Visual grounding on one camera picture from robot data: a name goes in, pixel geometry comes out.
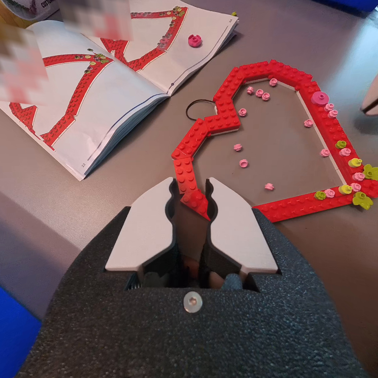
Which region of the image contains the black cord loop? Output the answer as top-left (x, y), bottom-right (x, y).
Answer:
top-left (186, 99), bottom-right (217, 121)

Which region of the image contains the red brick heart frame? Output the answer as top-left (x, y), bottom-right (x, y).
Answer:
top-left (171, 59), bottom-right (378, 222)

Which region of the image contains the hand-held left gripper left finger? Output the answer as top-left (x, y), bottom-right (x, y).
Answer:
top-left (105, 177), bottom-right (178, 272)

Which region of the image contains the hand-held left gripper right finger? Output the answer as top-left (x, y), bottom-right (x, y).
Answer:
top-left (205, 177), bottom-right (279, 275)

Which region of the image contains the instruction booklet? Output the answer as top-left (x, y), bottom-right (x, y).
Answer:
top-left (0, 0), bottom-right (239, 181)

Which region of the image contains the grey desk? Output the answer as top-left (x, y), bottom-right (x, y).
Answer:
top-left (0, 0), bottom-right (378, 378)

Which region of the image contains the yellow carton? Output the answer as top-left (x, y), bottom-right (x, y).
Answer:
top-left (0, 6), bottom-right (30, 30)

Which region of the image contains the white product box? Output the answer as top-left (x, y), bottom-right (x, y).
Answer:
top-left (6, 0), bottom-right (59, 20)

